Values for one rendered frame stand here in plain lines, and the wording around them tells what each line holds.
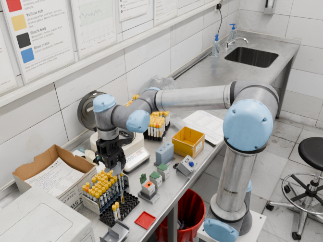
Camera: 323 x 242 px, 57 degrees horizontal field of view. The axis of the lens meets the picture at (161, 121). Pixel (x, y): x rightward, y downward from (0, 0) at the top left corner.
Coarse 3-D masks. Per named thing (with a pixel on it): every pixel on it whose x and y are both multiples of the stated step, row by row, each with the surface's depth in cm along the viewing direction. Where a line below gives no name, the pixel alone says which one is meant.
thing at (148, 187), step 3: (147, 180) 134; (144, 183) 132; (147, 183) 132; (150, 183) 132; (141, 186) 132; (144, 186) 131; (147, 186) 131; (150, 186) 131; (153, 186) 132; (144, 189) 132; (147, 189) 130; (150, 189) 130; (153, 189) 133; (144, 192) 133; (147, 192) 131; (150, 192) 131
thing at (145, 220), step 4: (144, 212) 128; (140, 216) 127; (144, 216) 127; (148, 216) 127; (152, 216) 126; (136, 220) 124; (140, 220) 125; (144, 220) 125; (148, 220) 125; (152, 220) 125; (140, 224) 123; (144, 224) 123; (148, 224) 123; (144, 228) 122; (148, 228) 121
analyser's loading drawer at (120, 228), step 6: (120, 222) 118; (108, 228) 114; (114, 228) 118; (120, 228) 118; (126, 228) 117; (108, 234) 115; (114, 234) 113; (120, 234) 115; (102, 240) 111; (108, 240) 113; (114, 240) 113; (120, 240) 113
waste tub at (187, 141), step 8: (184, 128) 165; (176, 136) 160; (184, 136) 168; (192, 136) 164; (200, 136) 161; (176, 144) 156; (184, 144) 153; (192, 144) 166; (200, 144) 158; (176, 152) 159; (184, 152) 156; (192, 152) 152
